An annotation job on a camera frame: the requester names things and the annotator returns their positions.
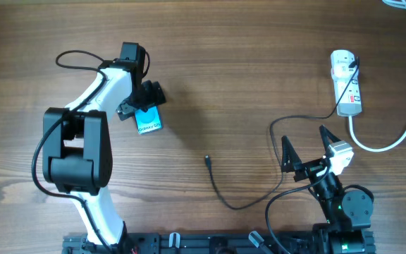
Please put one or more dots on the white charger plug adapter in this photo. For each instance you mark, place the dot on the white charger plug adapter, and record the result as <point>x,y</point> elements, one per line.
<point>342,70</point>

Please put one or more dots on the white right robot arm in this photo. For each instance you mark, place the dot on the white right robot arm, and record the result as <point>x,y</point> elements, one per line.
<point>347,210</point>

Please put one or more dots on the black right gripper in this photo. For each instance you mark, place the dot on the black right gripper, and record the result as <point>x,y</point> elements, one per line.
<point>294,162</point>

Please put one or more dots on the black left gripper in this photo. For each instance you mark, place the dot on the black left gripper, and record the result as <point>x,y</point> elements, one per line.
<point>154,97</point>

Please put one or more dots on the smartphone with teal screen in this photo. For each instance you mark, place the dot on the smartphone with teal screen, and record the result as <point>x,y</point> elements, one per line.
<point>148,121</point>

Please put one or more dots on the white power strip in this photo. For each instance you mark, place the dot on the white power strip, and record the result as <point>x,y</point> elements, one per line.
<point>347,92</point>

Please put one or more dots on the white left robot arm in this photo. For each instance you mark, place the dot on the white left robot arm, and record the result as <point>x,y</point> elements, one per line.
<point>76,153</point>

